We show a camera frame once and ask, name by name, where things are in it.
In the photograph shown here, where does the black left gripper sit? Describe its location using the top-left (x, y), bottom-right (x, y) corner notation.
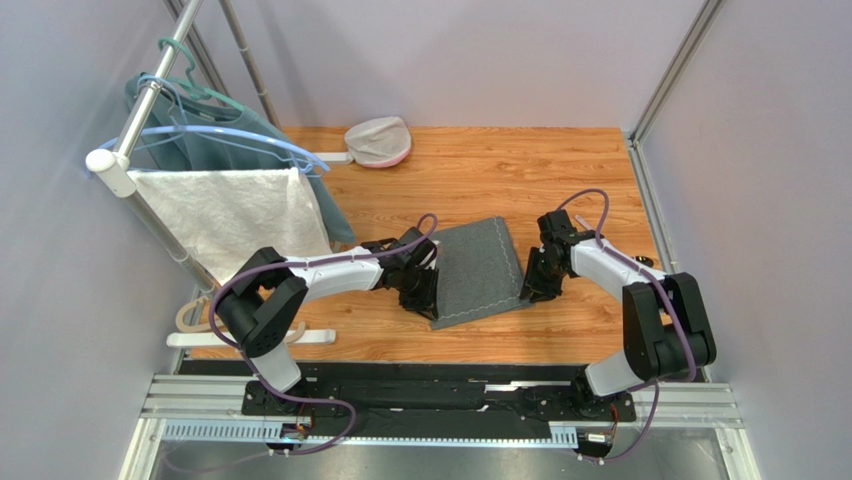
top-left (397, 264), bottom-right (440, 321)

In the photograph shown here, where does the grey cloth napkin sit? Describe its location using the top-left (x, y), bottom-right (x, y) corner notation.
top-left (430, 216), bottom-right (531, 330)

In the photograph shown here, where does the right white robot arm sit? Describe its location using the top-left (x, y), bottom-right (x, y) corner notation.
top-left (520, 209), bottom-right (717, 402)

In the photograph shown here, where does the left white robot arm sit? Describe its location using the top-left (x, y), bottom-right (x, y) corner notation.
top-left (209, 227), bottom-right (439, 393)

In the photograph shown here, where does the white mesh cap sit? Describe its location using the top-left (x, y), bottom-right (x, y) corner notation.
top-left (344, 116), bottom-right (413, 168)

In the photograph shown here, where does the white towel on hanger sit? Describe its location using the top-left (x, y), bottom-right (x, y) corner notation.
top-left (129, 168), bottom-right (331, 284)

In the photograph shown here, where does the beige wooden hanger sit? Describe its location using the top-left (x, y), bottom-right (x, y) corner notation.
top-left (174, 296), bottom-right (309, 346)

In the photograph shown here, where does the white clothes rack base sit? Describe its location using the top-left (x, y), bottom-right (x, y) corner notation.
top-left (166, 329), bottom-right (336, 349)

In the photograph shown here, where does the light blue hanger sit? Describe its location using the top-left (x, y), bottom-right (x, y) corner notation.
top-left (85, 74), bottom-right (332, 176)

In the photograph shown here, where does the teal shirt on hanger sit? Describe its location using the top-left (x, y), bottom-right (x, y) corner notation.
top-left (123, 71), bottom-right (357, 244)

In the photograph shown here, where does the green hanger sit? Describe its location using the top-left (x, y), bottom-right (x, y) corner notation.
top-left (157, 37), bottom-right (246, 111)

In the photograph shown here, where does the metal clothes rack pole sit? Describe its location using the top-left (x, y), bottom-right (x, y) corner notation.
top-left (85, 0), bottom-right (268, 294)

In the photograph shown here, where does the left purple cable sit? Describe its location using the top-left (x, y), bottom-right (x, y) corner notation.
top-left (159, 212), bottom-right (441, 467)

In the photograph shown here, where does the black mounting rail plate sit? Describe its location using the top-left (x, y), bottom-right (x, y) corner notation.
top-left (179, 359), bottom-right (707, 441)

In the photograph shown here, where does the aluminium frame rail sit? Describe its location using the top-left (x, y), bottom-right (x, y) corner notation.
top-left (120, 361), bottom-right (759, 479)

